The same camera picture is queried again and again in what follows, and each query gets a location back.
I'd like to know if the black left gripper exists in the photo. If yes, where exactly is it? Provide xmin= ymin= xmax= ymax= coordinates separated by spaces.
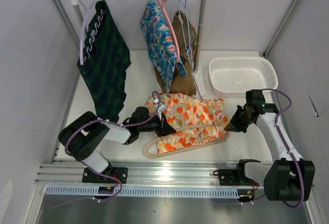
xmin=138 ymin=111 xmax=175 ymax=137

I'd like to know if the beige plastic hanger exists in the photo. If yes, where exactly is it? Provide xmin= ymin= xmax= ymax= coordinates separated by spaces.
xmin=143 ymin=102 xmax=230 ymax=160

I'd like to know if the orange floral cloth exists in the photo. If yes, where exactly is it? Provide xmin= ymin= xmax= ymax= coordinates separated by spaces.
xmin=143 ymin=92 xmax=230 ymax=155

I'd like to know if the blue floral skirt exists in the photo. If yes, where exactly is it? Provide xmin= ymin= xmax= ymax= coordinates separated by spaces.
xmin=140 ymin=0 xmax=187 ymax=92

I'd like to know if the pink plastic hanger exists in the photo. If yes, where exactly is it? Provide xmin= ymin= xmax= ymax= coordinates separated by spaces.
xmin=155 ymin=0 xmax=180 ymax=63

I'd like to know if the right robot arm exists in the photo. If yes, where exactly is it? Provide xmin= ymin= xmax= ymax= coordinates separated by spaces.
xmin=225 ymin=89 xmax=316 ymax=209

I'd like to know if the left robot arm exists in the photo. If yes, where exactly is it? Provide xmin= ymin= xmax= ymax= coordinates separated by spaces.
xmin=58 ymin=106 xmax=176 ymax=183

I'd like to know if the dark green plaid skirt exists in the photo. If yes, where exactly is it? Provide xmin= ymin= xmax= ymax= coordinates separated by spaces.
xmin=77 ymin=0 xmax=131 ymax=122

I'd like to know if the tan khaki skirt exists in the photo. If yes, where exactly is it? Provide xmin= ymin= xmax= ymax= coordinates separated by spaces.
xmin=169 ymin=10 xmax=197 ymax=96

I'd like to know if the lavender wavy hanger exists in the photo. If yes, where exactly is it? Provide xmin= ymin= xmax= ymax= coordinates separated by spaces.
xmin=79 ymin=0 xmax=105 ymax=65

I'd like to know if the white perforated plastic basket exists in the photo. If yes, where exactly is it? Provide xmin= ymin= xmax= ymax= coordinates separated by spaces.
xmin=208 ymin=57 xmax=278 ymax=98

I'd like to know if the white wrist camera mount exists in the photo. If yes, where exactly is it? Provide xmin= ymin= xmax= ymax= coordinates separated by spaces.
xmin=154 ymin=99 xmax=168 ymax=118

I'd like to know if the aluminium mounting rail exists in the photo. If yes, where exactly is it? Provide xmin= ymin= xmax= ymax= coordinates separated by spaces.
xmin=34 ymin=160 xmax=237 ymax=187

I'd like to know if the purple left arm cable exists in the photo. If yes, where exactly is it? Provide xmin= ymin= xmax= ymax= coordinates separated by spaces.
xmin=46 ymin=91 xmax=163 ymax=207

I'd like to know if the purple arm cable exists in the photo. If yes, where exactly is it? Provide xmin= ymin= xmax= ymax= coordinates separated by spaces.
xmin=262 ymin=88 xmax=308 ymax=208
xmin=46 ymin=91 xmax=163 ymax=207

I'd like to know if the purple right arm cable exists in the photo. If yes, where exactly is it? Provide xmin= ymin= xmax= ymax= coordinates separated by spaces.
xmin=262 ymin=88 xmax=308 ymax=208

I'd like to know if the slotted cable duct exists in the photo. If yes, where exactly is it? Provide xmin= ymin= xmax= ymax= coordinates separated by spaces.
xmin=45 ymin=185 xmax=252 ymax=199

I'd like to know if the blue wire hanger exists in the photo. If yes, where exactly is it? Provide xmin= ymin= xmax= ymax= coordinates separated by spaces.
xmin=177 ymin=0 xmax=194 ymax=64

